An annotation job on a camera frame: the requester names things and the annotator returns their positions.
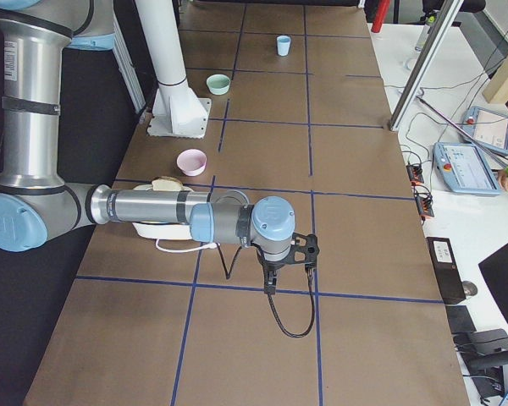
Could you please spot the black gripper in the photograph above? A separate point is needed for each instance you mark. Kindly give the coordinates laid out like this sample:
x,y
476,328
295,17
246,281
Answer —
x,y
272,266

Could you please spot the light blue cup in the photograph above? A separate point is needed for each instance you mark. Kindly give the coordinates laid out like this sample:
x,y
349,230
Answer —
x,y
283,45

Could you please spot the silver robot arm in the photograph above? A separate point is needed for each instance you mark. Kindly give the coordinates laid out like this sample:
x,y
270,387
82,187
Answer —
x,y
36,205

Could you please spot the cream white toaster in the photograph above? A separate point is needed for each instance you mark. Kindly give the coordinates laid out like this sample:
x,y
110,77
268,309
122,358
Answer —
x,y
205,224

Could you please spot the pink bowl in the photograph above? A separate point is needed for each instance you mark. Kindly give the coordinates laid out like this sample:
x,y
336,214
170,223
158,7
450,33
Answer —
x,y
192,162

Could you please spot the orange black connector near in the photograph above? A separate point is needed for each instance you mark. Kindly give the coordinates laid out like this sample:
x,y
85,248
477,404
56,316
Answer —
x,y
424,201

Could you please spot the orange black connector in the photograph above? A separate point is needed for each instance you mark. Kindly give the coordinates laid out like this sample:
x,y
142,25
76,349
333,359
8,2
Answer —
x,y
424,201
414,172

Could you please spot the toast slice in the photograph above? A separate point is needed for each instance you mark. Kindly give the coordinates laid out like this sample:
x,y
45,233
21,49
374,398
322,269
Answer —
x,y
165,183

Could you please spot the black box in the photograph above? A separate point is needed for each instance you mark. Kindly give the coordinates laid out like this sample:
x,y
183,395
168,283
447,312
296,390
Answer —
x,y
445,270

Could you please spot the orange black connector far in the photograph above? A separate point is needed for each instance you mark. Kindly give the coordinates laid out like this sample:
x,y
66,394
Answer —
x,y
414,172

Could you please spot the mint green bowl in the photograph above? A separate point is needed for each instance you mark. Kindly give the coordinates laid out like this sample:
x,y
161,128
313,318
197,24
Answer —
x,y
218,84

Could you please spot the blue teach pendant near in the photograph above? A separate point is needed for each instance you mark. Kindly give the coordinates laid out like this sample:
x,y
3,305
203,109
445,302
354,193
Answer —
x,y
464,169

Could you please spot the blue teach pendant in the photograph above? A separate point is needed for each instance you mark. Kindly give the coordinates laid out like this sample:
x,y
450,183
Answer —
x,y
464,169
488,128

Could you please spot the black desk clamp stand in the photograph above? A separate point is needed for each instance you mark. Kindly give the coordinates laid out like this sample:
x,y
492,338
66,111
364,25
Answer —
x,y
484,353

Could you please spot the blue teach pendant far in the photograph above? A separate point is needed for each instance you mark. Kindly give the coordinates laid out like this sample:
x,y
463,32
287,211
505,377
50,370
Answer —
x,y
488,128

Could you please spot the clear bottle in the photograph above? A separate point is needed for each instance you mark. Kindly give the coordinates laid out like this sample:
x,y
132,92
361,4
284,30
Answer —
x,y
428,21

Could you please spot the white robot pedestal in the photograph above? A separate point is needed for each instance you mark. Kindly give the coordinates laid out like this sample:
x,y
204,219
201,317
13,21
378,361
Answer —
x,y
176,111

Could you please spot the aluminium frame post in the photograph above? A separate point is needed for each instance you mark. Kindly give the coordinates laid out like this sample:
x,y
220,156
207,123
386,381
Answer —
x,y
434,40

